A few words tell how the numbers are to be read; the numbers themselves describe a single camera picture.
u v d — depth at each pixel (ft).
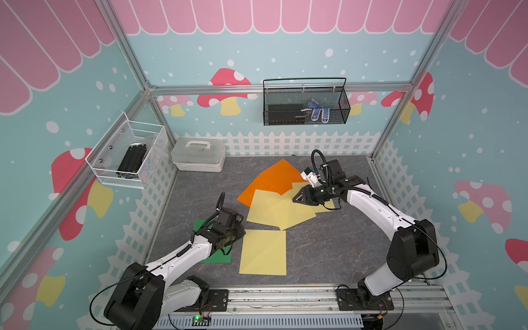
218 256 2.29
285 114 3.01
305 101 3.06
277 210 3.24
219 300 2.44
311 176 2.58
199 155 3.49
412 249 1.45
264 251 2.81
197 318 2.42
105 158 2.24
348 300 2.42
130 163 2.25
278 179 3.91
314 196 2.40
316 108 2.88
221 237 2.14
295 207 3.20
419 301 2.49
